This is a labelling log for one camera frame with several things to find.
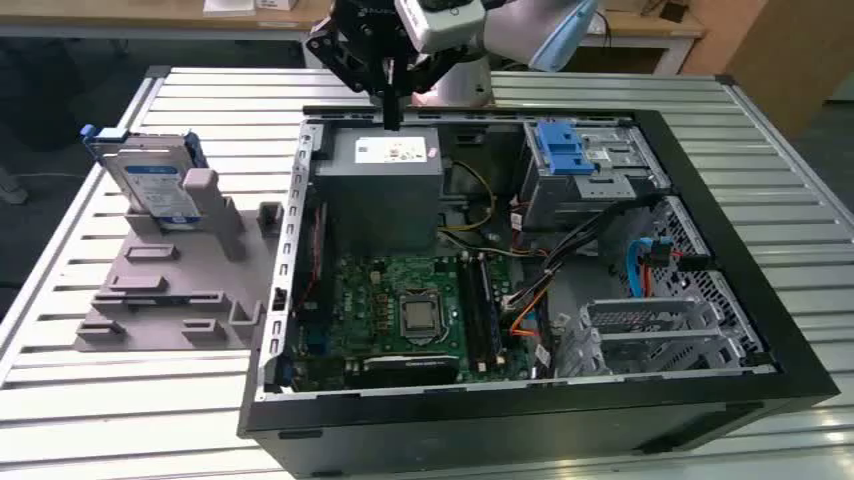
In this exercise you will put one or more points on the CPU socket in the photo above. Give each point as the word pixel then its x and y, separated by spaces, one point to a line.
pixel 419 291

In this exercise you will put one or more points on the black graphics card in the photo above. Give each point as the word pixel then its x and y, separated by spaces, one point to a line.
pixel 407 367

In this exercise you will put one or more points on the black item on desk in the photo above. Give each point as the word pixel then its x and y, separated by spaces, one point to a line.
pixel 674 10

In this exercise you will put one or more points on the black PC case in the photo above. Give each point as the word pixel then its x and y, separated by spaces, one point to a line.
pixel 467 430

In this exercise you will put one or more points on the metal disk bay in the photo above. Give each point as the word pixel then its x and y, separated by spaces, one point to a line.
pixel 667 334

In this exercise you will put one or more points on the white box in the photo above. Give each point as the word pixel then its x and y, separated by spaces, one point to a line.
pixel 276 4
pixel 227 6

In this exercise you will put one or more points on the wooden desk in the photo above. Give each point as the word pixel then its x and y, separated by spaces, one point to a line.
pixel 133 21

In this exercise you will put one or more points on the hard disk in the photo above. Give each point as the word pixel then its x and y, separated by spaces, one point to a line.
pixel 156 187

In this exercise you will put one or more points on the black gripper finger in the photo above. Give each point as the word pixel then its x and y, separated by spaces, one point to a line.
pixel 399 110
pixel 340 60

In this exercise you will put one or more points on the blue drive latch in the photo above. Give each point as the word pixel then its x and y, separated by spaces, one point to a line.
pixel 560 145

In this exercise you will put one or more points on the wooden cabinet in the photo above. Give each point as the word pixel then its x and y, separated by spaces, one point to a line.
pixel 787 60

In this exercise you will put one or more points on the grey parts rack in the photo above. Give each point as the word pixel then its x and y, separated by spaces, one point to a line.
pixel 174 280

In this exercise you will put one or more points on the green motherboard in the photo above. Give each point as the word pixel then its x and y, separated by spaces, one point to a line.
pixel 360 300

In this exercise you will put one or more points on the silver CPU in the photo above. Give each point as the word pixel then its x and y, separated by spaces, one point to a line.
pixel 420 317

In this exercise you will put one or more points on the grey power supply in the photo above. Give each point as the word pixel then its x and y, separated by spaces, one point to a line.
pixel 374 210

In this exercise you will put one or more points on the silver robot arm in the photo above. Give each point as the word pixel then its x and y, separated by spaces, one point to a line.
pixel 467 80

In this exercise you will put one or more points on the silver drive cage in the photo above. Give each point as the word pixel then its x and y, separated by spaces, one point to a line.
pixel 601 190

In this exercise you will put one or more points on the grey metal foot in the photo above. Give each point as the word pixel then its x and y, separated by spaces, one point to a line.
pixel 9 190

